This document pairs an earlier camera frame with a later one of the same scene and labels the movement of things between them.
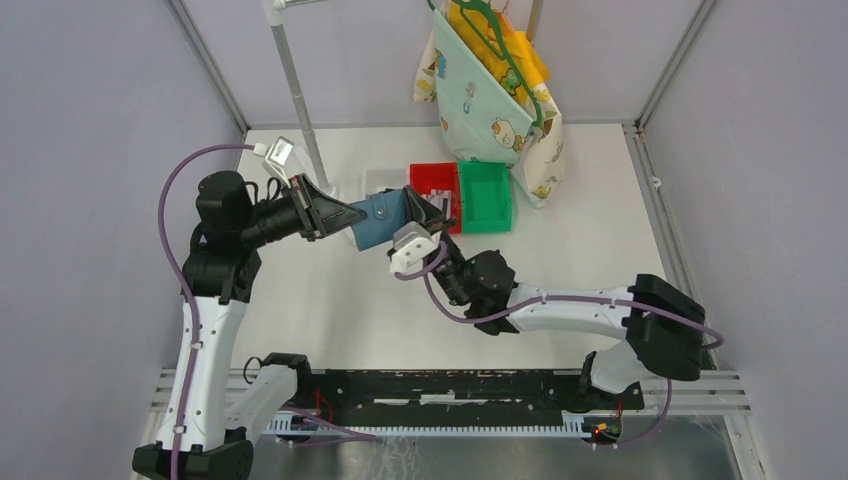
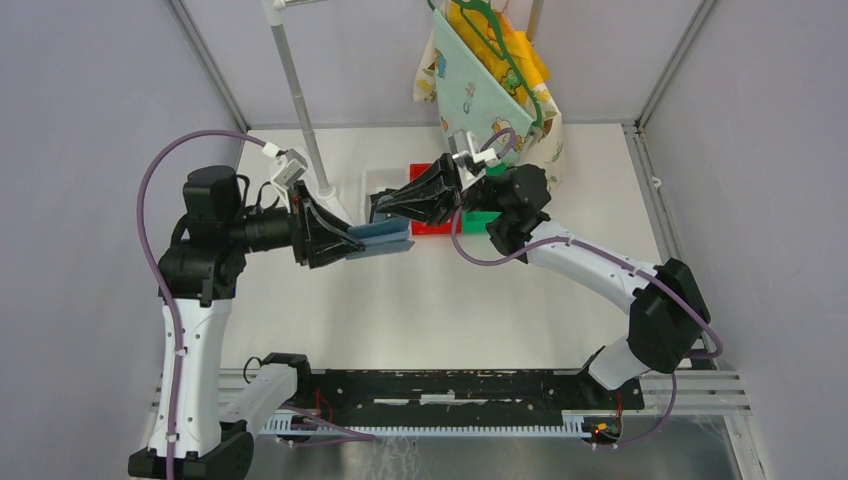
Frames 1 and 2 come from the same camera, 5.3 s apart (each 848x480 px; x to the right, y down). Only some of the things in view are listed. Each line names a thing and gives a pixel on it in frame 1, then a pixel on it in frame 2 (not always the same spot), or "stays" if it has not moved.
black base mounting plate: [455, 397] stays
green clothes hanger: [503, 55] stays
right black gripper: [420, 209] → [429, 198]
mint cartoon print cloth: [481, 119] stays
